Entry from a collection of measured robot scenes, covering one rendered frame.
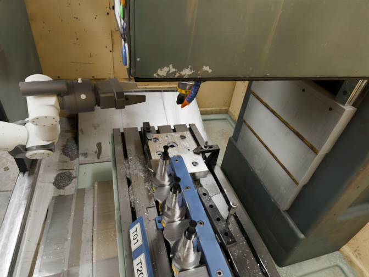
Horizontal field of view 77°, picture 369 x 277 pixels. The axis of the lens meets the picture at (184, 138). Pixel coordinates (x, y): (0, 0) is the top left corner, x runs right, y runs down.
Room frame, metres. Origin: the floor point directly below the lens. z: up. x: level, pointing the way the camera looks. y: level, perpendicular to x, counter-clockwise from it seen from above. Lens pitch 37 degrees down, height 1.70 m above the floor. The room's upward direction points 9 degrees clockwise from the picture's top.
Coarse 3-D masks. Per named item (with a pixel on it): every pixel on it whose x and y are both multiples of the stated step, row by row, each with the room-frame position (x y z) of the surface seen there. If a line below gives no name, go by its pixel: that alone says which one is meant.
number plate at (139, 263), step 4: (140, 256) 0.36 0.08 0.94; (144, 256) 0.35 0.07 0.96; (136, 260) 0.35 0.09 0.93; (140, 260) 0.35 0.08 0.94; (144, 260) 0.34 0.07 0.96; (136, 264) 0.34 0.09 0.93; (140, 264) 0.33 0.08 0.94; (144, 264) 0.33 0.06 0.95; (136, 268) 0.33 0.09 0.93; (140, 268) 0.32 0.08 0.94; (144, 268) 0.32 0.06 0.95; (136, 272) 0.32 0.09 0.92; (140, 272) 0.31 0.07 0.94; (144, 272) 0.31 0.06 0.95; (136, 276) 0.31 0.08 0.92; (140, 276) 0.30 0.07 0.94; (144, 276) 0.30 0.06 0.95
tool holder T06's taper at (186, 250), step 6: (180, 240) 0.25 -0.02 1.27; (186, 240) 0.24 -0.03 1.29; (192, 240) 0.24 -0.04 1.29; (180, 246) 0.24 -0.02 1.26; (186, 246) 0.23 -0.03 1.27; (192, 246) 0.23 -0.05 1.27; (180, 252) 0.23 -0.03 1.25; (186, 252) 0.23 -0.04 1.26; (192, 252) 0.23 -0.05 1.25; (180, 258) 0.23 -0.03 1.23; (186, 258) 0.23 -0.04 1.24; (192, 258) 0.23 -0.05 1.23
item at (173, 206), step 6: (174, 192) 0.34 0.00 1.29; (180, 192) 0.34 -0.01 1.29; (168, 198) 0.34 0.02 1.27; (174, 198) 0.34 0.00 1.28; (180, 198) 0.34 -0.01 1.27; (168, 204) 0.34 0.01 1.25; (174, 204) 0.33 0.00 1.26; (180, 204) 0.34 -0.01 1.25; (168, 210) 0.33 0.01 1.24; (174, 210) 0.33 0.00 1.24; (180, 210) 0.34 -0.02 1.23
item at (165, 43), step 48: (144, 0) 0.33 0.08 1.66; (192, 0) 0.36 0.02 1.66; (240, 0) 0.38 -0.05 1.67; (288, 0) 0.41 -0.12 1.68; (336, 0) 0.45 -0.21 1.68; (144, 48) 0.33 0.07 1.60; (192, 48) 0.36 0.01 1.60; (240, 48) 0.39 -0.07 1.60; (288, 48) 0.43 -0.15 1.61; (336, 48) 0.46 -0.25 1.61
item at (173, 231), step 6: (174, 222) 0.32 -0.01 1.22; (180, 222) 0.32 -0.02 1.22; (186, 222) 0.32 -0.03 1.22; (168, 228) 0.30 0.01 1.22; (174, 228) 0.30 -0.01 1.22; (180, 228) 0.31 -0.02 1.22; (186, 228) 0.31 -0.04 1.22; (168, 234) 0.29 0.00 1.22; (174, 234) 0.29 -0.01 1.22; (180, 234) 0.29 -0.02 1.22; (168, 240) 0.27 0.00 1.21; (174, 240) 0.27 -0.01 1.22
